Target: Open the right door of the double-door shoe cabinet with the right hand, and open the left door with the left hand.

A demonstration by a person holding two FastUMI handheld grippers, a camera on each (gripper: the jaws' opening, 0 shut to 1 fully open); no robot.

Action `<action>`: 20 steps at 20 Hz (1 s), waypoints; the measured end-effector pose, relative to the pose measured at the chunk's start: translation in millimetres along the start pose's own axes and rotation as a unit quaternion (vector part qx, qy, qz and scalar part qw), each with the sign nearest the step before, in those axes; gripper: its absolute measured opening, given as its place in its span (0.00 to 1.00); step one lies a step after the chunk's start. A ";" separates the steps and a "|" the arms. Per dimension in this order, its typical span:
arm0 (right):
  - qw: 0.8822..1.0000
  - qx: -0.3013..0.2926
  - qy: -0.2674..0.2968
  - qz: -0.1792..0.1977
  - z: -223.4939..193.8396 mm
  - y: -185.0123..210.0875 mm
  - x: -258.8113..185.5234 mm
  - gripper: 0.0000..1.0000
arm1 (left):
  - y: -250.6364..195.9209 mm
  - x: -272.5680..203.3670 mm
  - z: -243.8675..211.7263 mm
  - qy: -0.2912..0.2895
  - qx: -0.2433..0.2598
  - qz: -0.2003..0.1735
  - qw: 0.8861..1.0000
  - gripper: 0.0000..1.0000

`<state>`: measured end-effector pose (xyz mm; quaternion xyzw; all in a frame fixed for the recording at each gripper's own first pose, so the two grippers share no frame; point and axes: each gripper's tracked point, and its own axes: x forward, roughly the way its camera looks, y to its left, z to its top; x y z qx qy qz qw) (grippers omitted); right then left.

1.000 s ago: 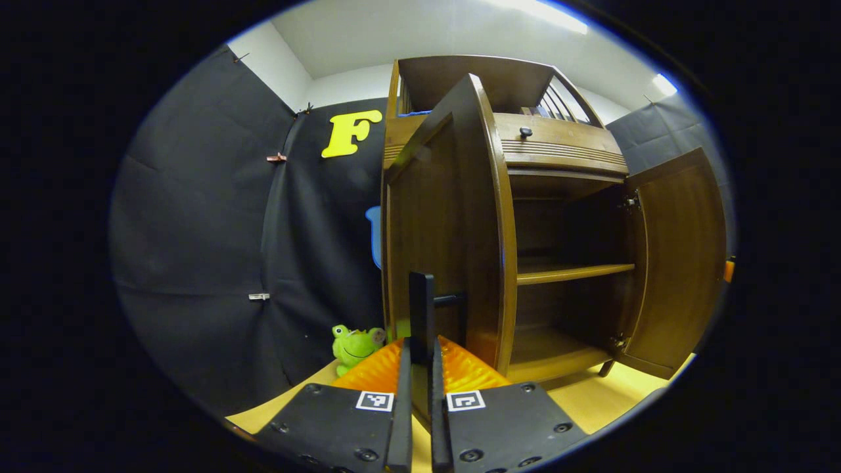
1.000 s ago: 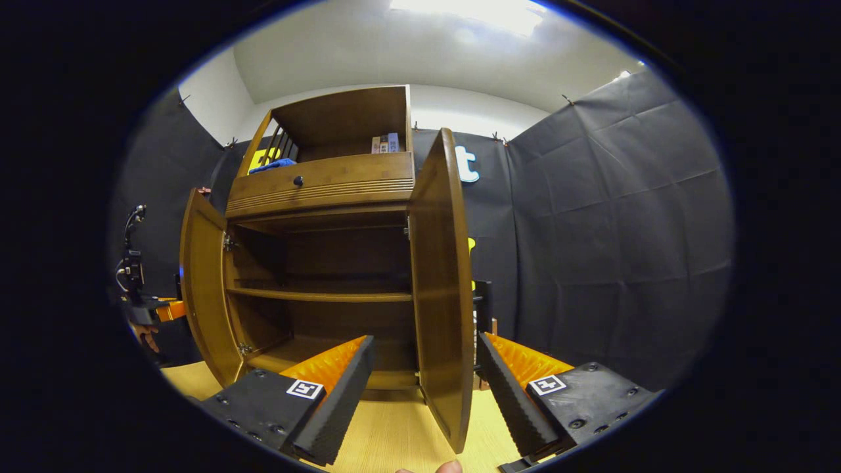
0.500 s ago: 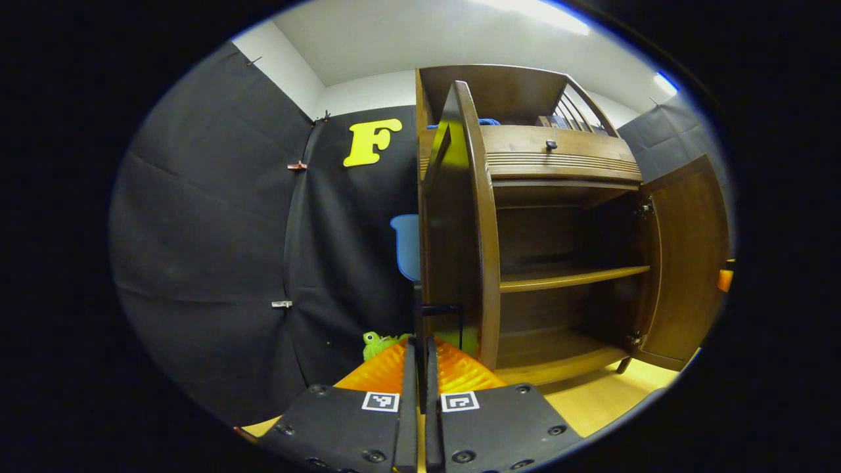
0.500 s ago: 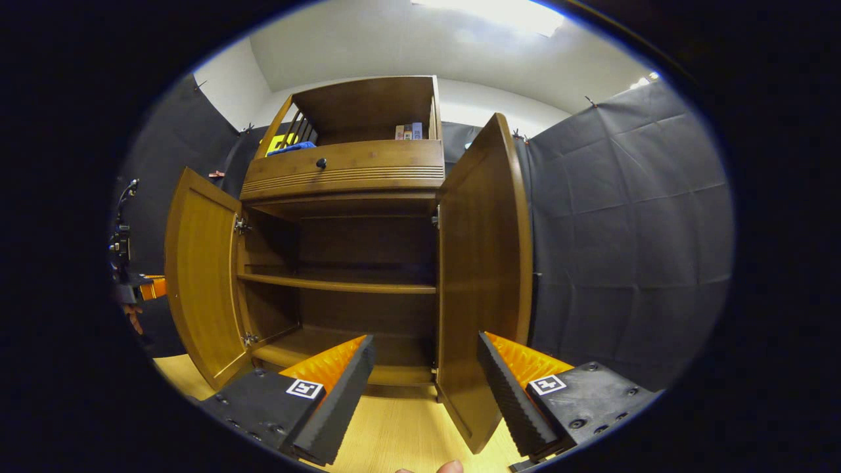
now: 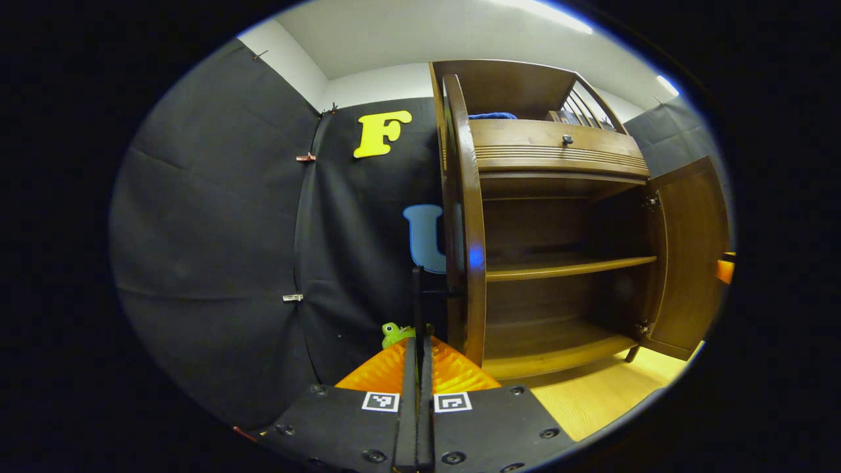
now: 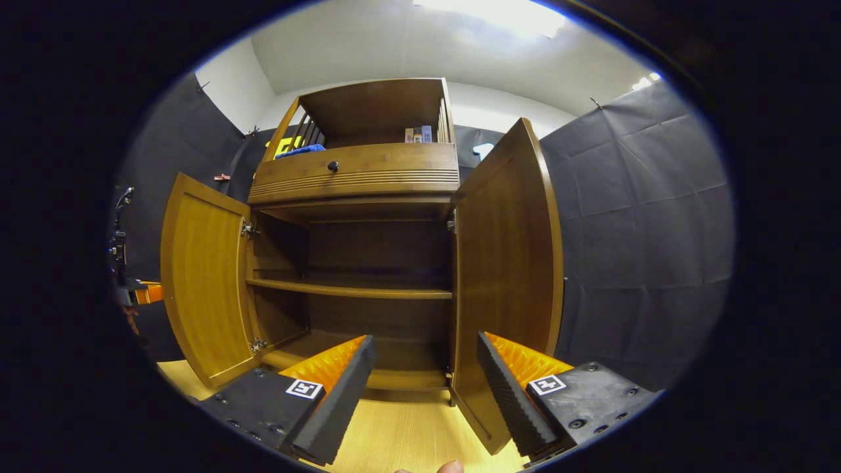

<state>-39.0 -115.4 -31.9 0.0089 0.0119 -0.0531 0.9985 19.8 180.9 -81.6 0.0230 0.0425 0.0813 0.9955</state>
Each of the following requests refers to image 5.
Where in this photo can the wooden double-door shoe cabinet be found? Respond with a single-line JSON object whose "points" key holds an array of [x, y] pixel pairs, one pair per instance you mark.
{"points": [[506, 82]]}

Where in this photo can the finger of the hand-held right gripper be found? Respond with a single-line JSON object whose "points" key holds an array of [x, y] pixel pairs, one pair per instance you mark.
{"points": [[725, 270]]}

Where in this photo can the wooden inner shelf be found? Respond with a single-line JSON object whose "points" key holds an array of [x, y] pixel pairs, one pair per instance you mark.
{"points": [[558, 268]]}

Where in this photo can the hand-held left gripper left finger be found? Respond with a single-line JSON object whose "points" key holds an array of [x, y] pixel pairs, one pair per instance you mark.
{"points": [[407, 414]]}

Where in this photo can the red clip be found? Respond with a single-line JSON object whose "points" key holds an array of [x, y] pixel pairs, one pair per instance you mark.
{"points": [[305, 157]]}

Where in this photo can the green toy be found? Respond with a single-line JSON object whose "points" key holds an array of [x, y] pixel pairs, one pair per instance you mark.
{"points": [[394, 334]]}

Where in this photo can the wooden cabinet door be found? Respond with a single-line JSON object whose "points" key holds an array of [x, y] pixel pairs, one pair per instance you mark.
{"points": [[690, 263], [470, 197]]}

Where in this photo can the black clip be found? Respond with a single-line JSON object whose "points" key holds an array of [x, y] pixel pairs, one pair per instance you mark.
{"points": [[332, 108], [260, 55]]}

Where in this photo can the grey book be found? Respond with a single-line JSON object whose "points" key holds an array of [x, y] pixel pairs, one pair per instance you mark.
{"points": [[565, 117]]}

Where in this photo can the wooden cabinet drawer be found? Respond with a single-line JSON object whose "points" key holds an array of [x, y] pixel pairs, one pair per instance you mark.
{"points": [[539, 141]]}

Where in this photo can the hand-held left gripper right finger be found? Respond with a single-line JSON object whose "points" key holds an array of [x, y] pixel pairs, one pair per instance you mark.
{"points": [[426, 414]]}

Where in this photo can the blue cloth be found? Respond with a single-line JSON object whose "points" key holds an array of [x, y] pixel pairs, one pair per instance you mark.
{"points": [[493, 115]]}

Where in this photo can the metal door hinge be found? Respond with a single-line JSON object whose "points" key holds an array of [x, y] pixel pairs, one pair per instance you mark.
{"points": [[642, 327], [652, 202]]}

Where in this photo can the black backdrop cloth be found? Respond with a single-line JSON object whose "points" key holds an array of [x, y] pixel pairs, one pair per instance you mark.
{"points": [[217, 230]]}

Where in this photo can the small ceiling light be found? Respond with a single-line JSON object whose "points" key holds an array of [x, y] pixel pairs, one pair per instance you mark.
{"points": [[668, 85]]}

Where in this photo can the pink book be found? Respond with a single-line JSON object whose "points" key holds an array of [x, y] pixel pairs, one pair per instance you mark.
{"points": [[552, 117]]}

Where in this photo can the silver clip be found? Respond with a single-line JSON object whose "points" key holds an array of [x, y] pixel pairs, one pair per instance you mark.
{"points": [[293, 297]]}

